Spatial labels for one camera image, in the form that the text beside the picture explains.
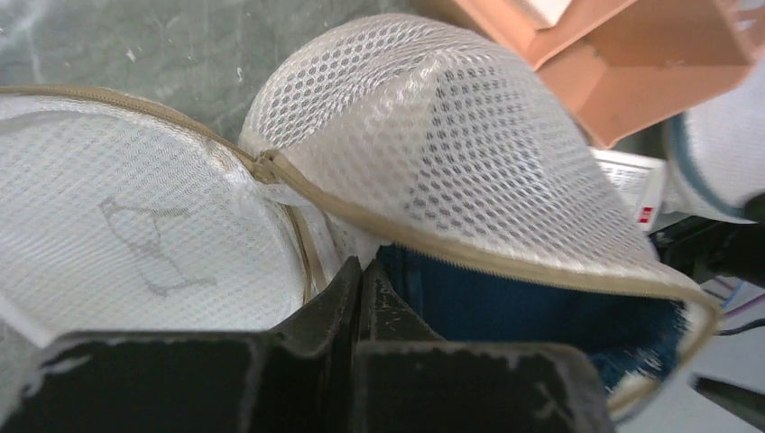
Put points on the dark blue bra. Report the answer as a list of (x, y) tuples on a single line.
[(620, 335)]

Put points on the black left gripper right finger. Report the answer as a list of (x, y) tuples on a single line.
[(407, 378)]

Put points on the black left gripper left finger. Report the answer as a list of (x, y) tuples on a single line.
[(294, 377)]

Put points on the white mesh laundry bag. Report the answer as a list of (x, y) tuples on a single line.
[(119, 213)]

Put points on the peach plastic desk organizer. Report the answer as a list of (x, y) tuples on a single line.
[(620, 66)]

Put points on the white red card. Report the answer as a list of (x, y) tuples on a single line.
[(640, 180)]

